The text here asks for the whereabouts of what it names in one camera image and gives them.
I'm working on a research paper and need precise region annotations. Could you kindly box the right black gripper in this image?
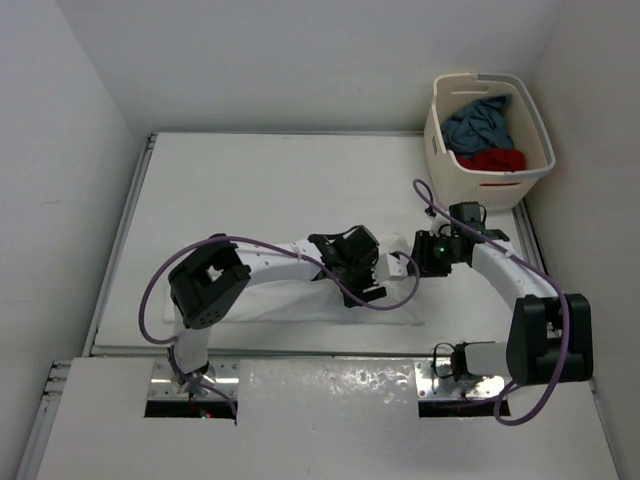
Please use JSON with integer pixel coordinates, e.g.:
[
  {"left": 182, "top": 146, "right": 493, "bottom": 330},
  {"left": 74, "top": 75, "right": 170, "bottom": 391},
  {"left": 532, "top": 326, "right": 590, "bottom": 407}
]
[{"left": 405, "top": 230, "right": 463, "bottom": 278}]

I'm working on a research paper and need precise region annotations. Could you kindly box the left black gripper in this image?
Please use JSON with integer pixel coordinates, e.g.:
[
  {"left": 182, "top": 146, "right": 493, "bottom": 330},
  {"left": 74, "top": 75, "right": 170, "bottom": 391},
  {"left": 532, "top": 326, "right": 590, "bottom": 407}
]
[{"left": 338, "top": 250, "right": 385, "bottom": 306}]

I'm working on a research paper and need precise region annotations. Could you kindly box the white printed t shirt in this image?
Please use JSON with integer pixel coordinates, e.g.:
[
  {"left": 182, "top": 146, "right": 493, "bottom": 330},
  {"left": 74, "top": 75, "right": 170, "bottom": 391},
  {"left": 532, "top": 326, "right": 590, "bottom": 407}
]
[{"left": 160, "top": 230, "right": 426, "bottom": 327}]

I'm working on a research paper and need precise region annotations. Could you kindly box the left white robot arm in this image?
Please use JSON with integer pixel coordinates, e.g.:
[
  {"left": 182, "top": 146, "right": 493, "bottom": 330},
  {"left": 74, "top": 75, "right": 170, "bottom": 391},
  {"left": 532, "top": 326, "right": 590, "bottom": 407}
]
[{"left": 168, "top": 225, "right": 386, "bottom": 375}]

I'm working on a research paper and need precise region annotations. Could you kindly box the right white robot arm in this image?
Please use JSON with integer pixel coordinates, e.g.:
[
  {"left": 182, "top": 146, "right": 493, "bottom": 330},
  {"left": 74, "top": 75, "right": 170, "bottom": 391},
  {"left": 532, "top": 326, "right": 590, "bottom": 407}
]
[{"left": 408, "top": 202, "right": 594, "bottom": 386}]

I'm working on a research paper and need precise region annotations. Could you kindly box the red t shirt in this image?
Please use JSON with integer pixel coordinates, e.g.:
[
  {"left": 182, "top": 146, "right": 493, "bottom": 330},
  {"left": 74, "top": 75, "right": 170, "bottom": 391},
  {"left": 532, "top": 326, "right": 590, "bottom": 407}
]
[{"left": 456, "top": 147, "right": 527, "bottom": 172}]

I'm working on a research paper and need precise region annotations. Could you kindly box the cream plastic laundry basket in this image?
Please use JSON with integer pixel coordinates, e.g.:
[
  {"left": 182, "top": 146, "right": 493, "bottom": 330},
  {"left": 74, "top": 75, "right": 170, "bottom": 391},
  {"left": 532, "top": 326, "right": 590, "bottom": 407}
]
[{"left": 424, "top": 73, "right": 556, "bottom": 210}]

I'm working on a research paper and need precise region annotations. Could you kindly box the blue t shirt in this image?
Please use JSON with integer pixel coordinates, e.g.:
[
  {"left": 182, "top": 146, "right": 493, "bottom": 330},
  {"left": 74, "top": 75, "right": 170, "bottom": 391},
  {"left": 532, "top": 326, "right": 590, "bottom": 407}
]
[{"left": 440, "top": 94, "right": 514, "bottom": 156}]

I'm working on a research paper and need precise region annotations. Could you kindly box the white foreground cover board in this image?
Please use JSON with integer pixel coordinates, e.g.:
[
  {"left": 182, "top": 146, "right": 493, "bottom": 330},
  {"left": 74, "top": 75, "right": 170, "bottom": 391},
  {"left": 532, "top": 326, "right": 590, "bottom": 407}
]
[{"left": 38, "top": 358, "right": 616, "bottom": 479}]

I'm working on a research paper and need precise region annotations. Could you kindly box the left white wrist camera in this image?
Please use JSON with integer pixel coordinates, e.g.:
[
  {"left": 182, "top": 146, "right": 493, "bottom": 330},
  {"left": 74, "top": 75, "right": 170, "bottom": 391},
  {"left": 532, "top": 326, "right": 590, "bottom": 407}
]
[{"left": 373, "top": 252, "right": 408, "bottom": 283}]

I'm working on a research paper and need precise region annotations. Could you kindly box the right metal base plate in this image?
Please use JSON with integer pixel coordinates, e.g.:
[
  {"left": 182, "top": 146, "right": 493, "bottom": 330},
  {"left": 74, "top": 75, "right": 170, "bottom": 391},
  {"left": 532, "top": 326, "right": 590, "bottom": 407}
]
[{"left": 414, "top": 357, "right": 506, "bottom": 402}]

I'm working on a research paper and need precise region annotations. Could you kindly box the metal base plate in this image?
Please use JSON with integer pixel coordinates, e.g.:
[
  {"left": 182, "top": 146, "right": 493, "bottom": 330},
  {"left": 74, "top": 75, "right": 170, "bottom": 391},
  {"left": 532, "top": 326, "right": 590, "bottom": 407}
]
[
  {"left": 414, "top": 357, "right": 506, "bottom": 402},
  {"left": 147, "top": 359, "right": 239, "bottom": 401}
]

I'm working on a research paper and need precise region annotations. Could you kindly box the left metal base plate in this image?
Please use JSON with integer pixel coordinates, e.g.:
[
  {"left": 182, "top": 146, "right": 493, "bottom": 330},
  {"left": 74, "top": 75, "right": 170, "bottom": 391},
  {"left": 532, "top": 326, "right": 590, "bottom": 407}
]
[{"left": 147, "top": 359, "right": 239, "bottom": 401}]

